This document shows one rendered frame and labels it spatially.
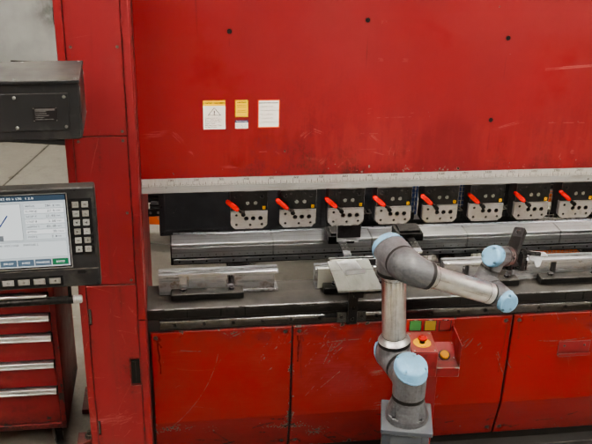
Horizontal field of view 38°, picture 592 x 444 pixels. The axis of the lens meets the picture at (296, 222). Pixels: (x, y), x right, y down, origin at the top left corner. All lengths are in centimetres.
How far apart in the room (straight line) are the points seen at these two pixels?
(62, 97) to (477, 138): 168
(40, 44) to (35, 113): 520
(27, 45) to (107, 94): 495
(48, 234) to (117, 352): 79
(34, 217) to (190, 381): 119
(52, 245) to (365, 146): 130
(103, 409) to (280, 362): 76
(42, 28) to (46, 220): 514
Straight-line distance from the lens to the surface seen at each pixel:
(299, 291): 368
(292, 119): 338
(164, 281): 363
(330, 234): 384
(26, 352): 402
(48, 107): 279
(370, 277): 355
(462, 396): 404
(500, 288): 303
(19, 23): 801
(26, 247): 295
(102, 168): 320
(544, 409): 426
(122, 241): 331
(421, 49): 341
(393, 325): 304
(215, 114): 334
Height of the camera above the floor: 265
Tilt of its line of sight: 24 degrees down
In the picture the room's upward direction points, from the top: 2 degrees clockwise
